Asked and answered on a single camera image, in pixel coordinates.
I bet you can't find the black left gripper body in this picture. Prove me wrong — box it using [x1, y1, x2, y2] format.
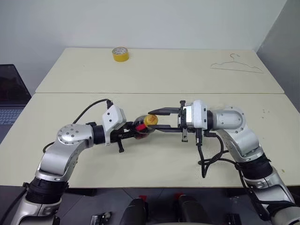
[110, 121, 135, 154]

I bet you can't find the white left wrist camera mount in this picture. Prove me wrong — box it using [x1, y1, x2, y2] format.
[101, 105, 127, 147]

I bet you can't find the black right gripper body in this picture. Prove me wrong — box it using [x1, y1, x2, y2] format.
[177, 100, 188, 143]

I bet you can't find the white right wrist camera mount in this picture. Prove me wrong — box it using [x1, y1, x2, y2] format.
[183, 99, 208, 131]

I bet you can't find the yellow tape roll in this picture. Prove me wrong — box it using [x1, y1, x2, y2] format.
[112, 46, 130, 63]

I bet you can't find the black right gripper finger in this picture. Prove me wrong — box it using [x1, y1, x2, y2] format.
[150, 124, 182, 133]
[148, 107, 182, 116]

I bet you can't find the dark open laptop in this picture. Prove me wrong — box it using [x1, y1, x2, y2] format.
[0, 64, 32, 144]

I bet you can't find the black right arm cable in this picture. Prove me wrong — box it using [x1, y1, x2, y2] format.
[195, 128, 236, 179]

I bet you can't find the black bracket with white knob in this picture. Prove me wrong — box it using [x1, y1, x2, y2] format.
[90, 211, 113, 225]

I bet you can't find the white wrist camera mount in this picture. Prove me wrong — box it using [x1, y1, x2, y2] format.
[183, 99, 208, 131]
[101, 105, 127, 147]

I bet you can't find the clear bottle with dark drink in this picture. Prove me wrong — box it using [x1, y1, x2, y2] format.
[133, 114, 160, 141]

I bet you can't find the yellow bottle cap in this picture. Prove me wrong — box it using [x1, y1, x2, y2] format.
[143, 114, 159, 127]

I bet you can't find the dark rounded shape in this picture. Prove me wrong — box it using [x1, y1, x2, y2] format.
[121, 197, 150, 225]
[173, 194, 207, 225]

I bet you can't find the thin wire clothes hanger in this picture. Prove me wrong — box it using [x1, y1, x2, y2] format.
[210, 53, 264, 75]

